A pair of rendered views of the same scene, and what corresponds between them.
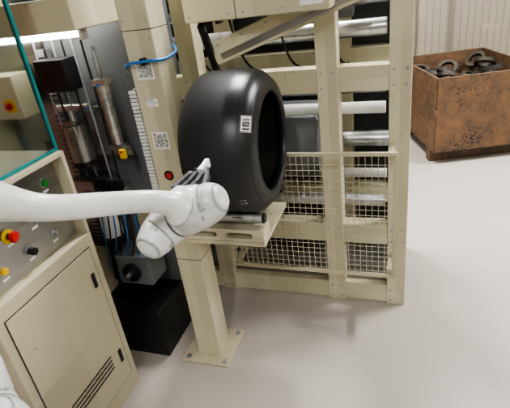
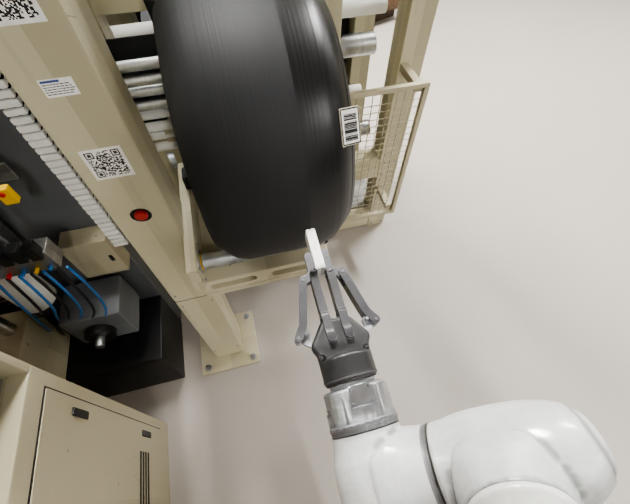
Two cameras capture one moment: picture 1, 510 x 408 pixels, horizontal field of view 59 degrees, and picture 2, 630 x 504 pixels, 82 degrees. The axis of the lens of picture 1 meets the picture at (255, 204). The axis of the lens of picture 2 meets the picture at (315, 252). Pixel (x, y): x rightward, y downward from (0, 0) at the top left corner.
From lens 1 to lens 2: 1.20 m
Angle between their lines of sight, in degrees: 39
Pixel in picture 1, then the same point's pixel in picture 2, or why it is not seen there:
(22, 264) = not seen: outside the picture
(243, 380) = (284, 369)
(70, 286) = (57, 468)
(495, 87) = not seen: outside the picture
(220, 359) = (247, 356)
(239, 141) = (342, 165)
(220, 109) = (291, 102)
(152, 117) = (71, 121)
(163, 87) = (80, 42)
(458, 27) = not seen: outside the picture
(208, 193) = (611, 477)
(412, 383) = (428, 302)
